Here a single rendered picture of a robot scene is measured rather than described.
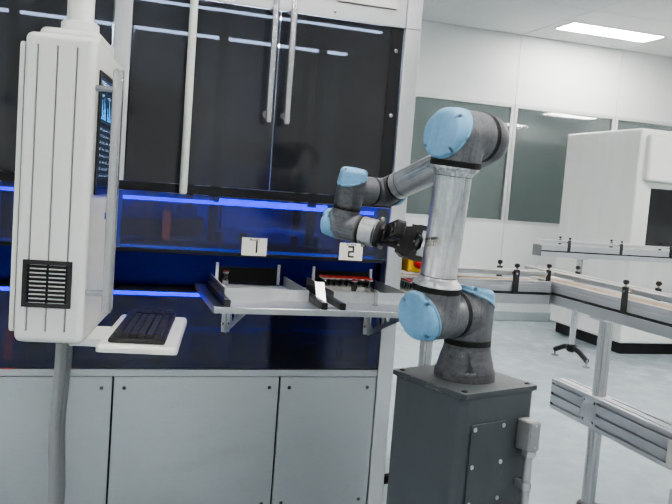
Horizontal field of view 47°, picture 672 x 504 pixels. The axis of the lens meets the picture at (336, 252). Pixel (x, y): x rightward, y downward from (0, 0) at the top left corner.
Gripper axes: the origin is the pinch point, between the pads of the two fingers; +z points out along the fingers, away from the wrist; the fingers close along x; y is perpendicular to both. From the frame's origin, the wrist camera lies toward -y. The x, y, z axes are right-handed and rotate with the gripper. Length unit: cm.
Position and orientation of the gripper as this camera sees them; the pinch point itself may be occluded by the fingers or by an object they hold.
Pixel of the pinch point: (448, 250)
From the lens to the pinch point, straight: 195.7
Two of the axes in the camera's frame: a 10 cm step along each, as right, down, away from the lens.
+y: 2.8, 2.5, 9.3
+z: 9.1, 2.4, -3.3
